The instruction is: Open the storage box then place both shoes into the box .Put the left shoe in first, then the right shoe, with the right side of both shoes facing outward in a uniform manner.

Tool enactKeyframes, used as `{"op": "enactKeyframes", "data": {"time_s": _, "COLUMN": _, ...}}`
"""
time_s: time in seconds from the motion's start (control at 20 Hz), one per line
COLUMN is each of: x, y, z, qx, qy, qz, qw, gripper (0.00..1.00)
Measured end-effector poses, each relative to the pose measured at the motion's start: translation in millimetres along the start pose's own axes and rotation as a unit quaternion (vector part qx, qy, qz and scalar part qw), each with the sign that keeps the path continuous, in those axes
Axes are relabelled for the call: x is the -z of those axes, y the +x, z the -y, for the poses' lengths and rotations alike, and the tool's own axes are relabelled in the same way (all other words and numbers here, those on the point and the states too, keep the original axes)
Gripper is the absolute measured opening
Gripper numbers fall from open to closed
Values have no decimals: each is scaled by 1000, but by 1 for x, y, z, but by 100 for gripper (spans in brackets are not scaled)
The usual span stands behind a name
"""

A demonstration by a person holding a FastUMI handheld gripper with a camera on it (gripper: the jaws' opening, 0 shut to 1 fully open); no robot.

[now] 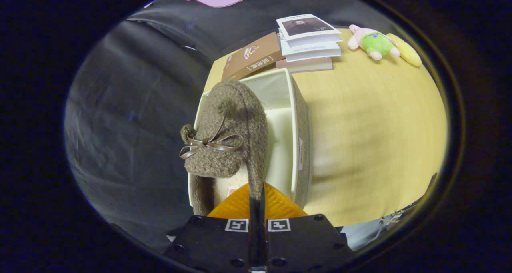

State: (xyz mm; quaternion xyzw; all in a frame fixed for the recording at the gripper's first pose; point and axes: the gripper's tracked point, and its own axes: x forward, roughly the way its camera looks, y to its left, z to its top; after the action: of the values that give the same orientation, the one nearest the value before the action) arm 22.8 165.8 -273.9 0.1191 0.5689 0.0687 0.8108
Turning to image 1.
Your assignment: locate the plain white book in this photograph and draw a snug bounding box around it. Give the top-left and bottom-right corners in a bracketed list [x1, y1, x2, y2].
[279, 33, 342, 62]

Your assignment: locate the yellow plush toy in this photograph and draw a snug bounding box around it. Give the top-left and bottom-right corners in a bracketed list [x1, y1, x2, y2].
[386, 33, 422, 68]

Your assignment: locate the brown book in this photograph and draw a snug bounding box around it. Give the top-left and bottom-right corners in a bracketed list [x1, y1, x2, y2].
[221, 32, 285, 81]

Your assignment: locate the green and pink plush toy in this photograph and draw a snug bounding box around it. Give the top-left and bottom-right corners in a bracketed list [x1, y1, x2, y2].
[347, 24, 400, 61]

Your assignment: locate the brown fuzzy slipper shoe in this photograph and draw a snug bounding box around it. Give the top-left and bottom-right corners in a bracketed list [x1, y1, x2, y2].
[179, 80, 268, 216]

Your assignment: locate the beige book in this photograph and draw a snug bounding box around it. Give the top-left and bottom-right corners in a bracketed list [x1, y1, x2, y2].
[275, 57, 334, 73]

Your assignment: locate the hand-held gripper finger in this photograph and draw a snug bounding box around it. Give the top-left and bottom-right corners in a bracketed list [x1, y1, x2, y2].
[164, 183, 258, 273]
[258, 183, 354, 273]

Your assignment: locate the grey fabric storage box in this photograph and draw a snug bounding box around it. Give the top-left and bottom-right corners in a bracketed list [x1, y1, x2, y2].
[188, 68, 312, 217]

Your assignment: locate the white book with portrait cover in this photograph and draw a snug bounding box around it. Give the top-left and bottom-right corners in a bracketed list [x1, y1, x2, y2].
[276, 14, 342, 48]

